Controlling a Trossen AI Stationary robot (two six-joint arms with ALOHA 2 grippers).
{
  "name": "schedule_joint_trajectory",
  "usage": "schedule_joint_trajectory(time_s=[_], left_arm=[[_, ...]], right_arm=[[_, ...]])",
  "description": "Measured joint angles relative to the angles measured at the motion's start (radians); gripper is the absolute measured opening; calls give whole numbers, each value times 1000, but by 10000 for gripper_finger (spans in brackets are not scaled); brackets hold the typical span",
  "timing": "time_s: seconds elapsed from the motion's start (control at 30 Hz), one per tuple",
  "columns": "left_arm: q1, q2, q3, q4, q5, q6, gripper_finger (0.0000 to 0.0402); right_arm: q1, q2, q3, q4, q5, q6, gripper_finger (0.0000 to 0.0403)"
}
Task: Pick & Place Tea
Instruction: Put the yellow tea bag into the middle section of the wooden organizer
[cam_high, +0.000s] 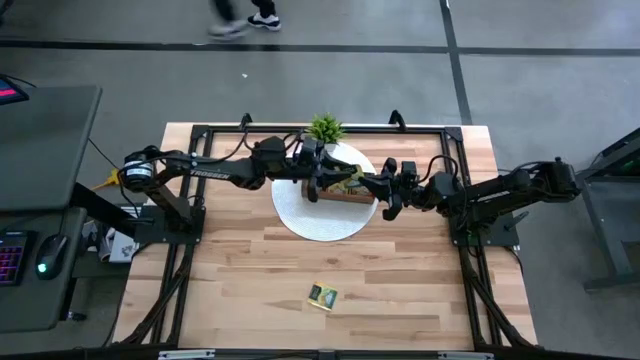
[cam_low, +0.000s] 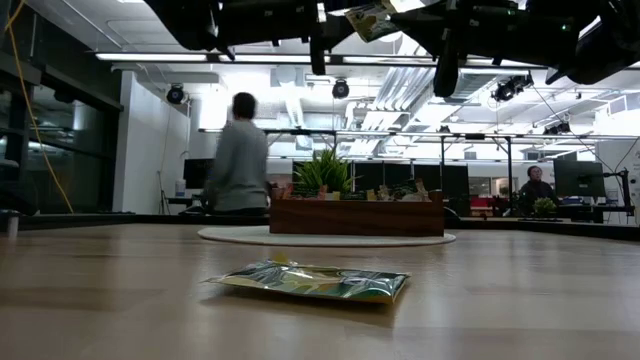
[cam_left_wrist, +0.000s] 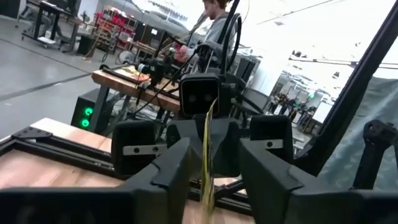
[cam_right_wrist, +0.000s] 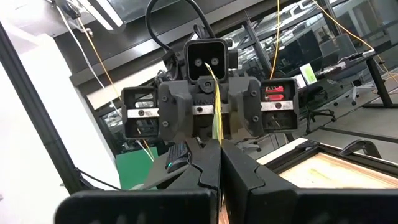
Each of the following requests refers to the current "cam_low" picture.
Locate small green potted plant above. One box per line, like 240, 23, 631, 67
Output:
292, 148, 361, 194

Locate black ceiling spotlight cluster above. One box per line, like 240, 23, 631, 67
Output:
490, 72, 535, 104

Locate silver ventilation duct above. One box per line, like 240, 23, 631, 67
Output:
459, 69, 496, 105

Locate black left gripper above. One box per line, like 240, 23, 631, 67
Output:
219, 0, 357, 76

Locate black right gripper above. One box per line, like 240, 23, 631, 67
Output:
389, 4, 571, 99

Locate black partition panels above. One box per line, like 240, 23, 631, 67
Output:
353, 160, 471, 202

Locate black background workstation frame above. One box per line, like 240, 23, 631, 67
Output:
198, 127, 342, 201
349, 132, 514, 169

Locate small background potted plant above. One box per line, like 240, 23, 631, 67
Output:
533, 197, 557, 219

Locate yellow hanging cable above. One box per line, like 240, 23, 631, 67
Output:
3, 0, 75, 215

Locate long ceiling light bar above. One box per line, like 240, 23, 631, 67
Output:
94, 51, 640, 71

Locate white round placemat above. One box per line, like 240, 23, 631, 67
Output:
197, 225, 457, 249

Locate wooden three-compartment box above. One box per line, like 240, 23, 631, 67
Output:
269, 188, 446, 238

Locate black computer monitor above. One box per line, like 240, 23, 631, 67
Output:
183, 158, 216, 190

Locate person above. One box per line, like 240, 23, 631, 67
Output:
203, 91, 271, 217
518, 165, 560, 206

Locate black monitor on arm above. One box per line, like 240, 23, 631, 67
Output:
553, 158, 607, 199

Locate black aluminium table frame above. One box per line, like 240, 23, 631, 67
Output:
0, 212, 640, 242

